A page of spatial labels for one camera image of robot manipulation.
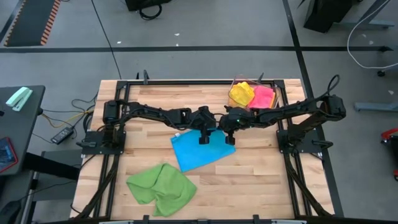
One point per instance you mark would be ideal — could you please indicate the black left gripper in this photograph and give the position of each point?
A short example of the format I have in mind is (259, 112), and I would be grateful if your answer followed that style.
(202, 119)

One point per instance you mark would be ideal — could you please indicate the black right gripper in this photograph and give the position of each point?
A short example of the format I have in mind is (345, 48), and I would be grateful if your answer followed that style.
(233, 121)

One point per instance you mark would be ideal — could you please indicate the yellow microfiber towel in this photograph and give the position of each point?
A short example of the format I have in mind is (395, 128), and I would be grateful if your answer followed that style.
(242, 93)

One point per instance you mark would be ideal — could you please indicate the blue microfiber towel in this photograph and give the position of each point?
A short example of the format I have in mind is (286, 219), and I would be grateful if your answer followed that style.
(202, 155)

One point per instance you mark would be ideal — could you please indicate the pink microfiber towel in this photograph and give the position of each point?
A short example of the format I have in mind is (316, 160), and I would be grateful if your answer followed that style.
(262, 98)

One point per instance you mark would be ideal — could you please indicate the green microfiber towel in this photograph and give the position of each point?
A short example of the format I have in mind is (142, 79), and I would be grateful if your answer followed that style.
(164, 189)

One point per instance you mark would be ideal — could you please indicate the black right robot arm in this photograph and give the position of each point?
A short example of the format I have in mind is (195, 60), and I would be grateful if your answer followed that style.
(295, 112)

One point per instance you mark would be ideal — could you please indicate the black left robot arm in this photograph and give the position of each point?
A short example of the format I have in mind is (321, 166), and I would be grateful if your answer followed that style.
(149, 113)

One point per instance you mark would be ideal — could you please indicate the clear plastic bin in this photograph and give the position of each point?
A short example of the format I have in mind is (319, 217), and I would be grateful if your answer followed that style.
(276, 96)

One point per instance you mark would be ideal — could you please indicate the black equipment base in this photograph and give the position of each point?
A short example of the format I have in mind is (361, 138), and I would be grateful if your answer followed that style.
(146, 4)

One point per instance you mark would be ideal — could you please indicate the black power adapter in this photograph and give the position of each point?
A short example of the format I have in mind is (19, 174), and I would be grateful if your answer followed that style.
(62, 135)

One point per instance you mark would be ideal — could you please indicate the black cabinet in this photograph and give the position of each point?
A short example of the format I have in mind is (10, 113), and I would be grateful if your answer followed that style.
(326, 14)

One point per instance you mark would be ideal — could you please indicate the grey desk leg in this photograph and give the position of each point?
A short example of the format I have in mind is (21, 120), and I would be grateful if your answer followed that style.
(376, 106)
(367, 25)

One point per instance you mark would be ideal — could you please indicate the black caster wheel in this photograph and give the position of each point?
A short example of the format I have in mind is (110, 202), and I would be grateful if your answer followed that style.
(381, 74)

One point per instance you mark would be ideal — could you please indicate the red cart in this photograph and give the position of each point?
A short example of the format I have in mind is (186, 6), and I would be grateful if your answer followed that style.
(390, 135)

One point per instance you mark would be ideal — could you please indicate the black side desk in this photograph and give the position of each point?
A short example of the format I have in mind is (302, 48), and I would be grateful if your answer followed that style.
(21, 130)

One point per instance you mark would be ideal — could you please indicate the mint green stapler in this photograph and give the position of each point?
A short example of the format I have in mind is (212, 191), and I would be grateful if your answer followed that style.
(18, 98)

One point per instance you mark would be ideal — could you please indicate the black floor mat orange edge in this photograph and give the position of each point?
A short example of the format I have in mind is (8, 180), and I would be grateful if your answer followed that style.
(31, 21)

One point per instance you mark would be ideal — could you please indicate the blue tablet red case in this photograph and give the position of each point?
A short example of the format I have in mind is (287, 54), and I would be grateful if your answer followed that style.
(6, 154)

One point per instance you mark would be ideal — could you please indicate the black office chair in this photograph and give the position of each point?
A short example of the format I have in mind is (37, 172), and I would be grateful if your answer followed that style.
(7, 214)

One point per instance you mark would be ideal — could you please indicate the black metal rig frame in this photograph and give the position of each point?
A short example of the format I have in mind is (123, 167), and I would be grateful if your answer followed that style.
(199, 82)

